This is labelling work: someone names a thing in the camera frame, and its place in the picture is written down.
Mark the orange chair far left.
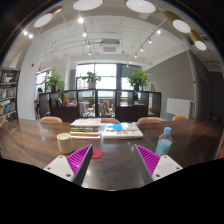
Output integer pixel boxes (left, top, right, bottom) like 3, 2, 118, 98
40, 116, 63, 123

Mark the red round coaster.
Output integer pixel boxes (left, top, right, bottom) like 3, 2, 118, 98
92, 149, 102, 159

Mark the stack of books left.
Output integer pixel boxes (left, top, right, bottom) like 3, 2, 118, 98
70, 118, 101, 138

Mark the large flat book right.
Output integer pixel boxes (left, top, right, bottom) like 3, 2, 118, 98
103, 123, 143, 139

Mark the tall bookshelf at left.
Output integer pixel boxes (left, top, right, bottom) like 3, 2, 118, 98
0, 67, 20, 122

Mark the left potted plant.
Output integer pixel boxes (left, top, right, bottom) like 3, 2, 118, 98
44, 72, 65, 92

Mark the white board on wall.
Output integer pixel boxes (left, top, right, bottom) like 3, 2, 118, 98
166, 98, 191, 118

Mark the round pendant lamp centre-left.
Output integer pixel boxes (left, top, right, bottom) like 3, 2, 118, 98
73, 0, 103, 11

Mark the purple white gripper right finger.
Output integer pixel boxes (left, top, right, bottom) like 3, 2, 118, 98
134, 145, 182, 185

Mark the orange chair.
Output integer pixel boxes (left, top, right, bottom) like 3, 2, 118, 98
173, 115, 187, 121
137, 117, 163, 123
40, 116, 63, 123
101, 118, 120, 124

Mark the potted plant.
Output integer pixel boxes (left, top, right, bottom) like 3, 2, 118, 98
82, 71, 101, 89
126, 68, 150, 91
44, 72, 65, 92

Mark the middle potted plant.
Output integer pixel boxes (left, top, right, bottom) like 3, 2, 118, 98
82, 71, 101, 89

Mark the clear plastic water bottle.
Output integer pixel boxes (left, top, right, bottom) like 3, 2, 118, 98
155, 127, 173, 156

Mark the orange chair far right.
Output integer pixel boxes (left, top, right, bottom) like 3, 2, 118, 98
173, 115, 187, 121

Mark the right potted plant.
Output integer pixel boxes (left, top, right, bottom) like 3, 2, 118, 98
126, 68, 150, 91

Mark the round pendant lamp centre-right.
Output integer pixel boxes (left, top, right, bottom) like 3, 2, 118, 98
126, 0, 156, 13

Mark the round pendant lamp left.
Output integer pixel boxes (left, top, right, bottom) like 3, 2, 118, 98
34, 6, 63, 28

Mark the cream ceramic cup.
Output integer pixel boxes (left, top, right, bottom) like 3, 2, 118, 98
57, 133, 74, 154

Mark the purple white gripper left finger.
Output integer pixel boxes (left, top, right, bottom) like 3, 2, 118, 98
44, 144, 93, 186

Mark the ceiling air conditioner unit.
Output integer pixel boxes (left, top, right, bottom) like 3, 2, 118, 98
100, 39, 120, 54

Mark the round pendant lamp far right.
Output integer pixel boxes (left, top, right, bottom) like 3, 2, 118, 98
189, 30, 207, 51

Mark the orange chair middle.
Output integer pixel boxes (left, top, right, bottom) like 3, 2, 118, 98
101, 118, 120, 124

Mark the dark low shelf unit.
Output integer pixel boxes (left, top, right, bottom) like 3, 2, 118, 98
39, 88, 161, 122

